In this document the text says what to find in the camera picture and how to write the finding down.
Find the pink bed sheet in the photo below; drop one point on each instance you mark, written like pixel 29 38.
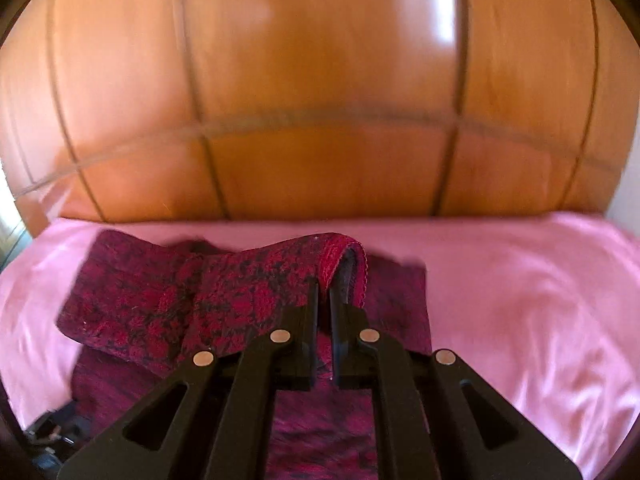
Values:
pixel 546 309

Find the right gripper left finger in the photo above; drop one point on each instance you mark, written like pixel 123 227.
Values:
pixel 211 418

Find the red black patterned sweater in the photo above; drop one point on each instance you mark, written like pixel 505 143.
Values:
pixel 138 310

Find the wooden headboard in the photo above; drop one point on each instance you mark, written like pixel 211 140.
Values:
pixel 141 110

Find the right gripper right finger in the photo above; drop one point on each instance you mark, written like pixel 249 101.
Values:
pixel 434 416

